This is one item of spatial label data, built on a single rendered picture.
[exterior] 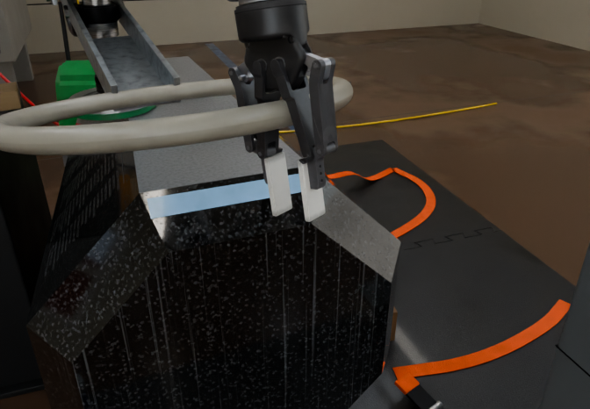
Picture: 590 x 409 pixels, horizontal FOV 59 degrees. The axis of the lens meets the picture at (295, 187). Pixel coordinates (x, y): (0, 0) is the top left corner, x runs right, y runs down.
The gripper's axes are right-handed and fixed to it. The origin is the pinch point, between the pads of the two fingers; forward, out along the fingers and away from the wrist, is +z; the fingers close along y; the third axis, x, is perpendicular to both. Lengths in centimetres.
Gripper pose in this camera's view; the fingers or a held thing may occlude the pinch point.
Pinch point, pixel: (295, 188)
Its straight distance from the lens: 59.2
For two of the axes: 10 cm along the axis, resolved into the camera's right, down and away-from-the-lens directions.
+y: -7.6, -0.9, 6.4
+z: 1.3, 9.5, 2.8
